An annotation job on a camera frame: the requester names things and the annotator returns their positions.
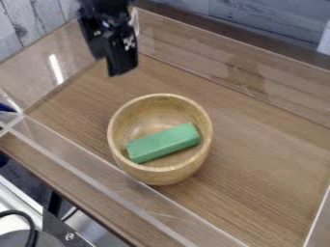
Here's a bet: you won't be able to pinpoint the grey metal bracket with screw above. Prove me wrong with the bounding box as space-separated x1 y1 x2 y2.
43 209 95 247

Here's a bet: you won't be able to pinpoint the brown wooden bowl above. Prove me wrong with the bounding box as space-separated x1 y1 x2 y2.
107 94 213 185

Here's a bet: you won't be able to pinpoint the black table leg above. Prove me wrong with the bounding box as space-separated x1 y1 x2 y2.
48 192 63 217

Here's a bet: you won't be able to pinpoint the green rectangular block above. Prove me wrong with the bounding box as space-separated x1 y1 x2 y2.
126 123 202 163

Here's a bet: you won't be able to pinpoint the blue object at left edge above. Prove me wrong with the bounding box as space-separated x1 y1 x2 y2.
0 102 16 113

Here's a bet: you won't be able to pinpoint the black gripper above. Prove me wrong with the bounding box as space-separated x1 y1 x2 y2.
78 0 138 76

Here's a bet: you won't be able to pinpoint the black cable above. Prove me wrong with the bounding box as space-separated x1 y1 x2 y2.
0 209 39 247

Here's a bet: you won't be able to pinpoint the clear acrylic tray walls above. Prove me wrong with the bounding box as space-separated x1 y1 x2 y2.
0 5 330 247

